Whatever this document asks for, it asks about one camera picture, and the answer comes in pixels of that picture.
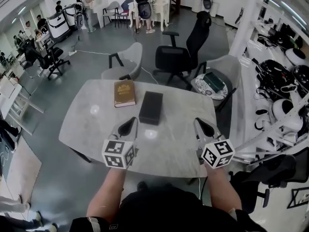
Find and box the white shelf cabinet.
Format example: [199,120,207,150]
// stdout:
[85,0,109,29]

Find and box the white vanity table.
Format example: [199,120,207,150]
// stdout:
[151,0,171,31]

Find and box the person's right forearm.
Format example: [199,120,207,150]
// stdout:
[204,164,242,214]

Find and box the dark green box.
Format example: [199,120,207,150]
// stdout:
[202,72,225,93]

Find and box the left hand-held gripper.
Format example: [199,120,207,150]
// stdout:
[101,116,139,170]

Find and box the person's left forearm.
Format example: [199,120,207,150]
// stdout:
[86,167,127,218]

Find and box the person's black shirt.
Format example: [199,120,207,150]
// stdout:
[70,185,266,232]

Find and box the black metal frame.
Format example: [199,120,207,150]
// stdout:
[287,187,309,209]

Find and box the grey chair with black legs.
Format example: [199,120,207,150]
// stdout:
[102,0,120,26]

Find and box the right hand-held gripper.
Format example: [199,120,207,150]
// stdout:
[194,117,236,170]

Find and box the black office chair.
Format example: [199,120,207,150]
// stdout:
[24,41,71,81]
[153,11,212,91]
[229,153,297,215]

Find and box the white metal rack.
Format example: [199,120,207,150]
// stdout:
[229,0,309,165]

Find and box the black box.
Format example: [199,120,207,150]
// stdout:
[138,91,164,126]

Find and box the grey armchair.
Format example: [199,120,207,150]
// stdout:
[190,55,242,113]
[101,42,143,81]

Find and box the beige floor mat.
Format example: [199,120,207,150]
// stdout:
[6,135,42,203]

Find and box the patterned round cushion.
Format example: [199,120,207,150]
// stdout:
[195,72,228,101]

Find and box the white humanoid robot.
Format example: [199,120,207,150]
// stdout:
[199,0,214,16]

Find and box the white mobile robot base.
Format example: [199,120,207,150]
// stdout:
[45,5,73,43]

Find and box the brown hardcover book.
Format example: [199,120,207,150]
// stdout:
[113,79,137,108]

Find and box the pile of black white devices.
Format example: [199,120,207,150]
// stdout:
[251,20,309,142]

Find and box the white desk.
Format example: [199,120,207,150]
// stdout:
[0,81,45,136]

